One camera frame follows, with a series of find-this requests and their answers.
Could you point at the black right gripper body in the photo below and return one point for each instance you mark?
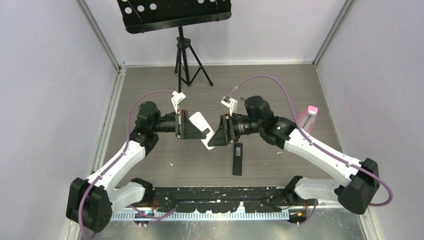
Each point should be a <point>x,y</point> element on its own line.
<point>240,126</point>

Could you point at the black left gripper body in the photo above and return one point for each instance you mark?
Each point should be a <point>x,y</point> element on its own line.
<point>172,124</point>

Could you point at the white remote control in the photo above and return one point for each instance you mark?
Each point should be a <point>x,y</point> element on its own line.
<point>201,123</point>

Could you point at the black remote control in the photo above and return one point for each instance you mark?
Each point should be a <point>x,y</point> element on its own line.
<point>237,163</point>

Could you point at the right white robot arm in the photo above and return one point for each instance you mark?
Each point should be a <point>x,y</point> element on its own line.
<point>352,181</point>

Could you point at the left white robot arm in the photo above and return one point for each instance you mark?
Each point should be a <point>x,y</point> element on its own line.
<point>93,201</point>

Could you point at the pink metronome box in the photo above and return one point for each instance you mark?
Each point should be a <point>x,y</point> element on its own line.
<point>307,117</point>

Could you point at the black music stand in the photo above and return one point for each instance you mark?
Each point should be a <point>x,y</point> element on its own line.
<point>141,16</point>

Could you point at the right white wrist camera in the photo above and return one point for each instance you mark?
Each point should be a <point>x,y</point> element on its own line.
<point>231,103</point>

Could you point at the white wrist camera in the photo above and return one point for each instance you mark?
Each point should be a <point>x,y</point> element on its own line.
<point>177,98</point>
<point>231,103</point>

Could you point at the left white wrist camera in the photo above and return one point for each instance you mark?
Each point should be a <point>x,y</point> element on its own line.
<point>177,98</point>

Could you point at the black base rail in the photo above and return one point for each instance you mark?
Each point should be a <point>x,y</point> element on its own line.
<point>220,200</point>

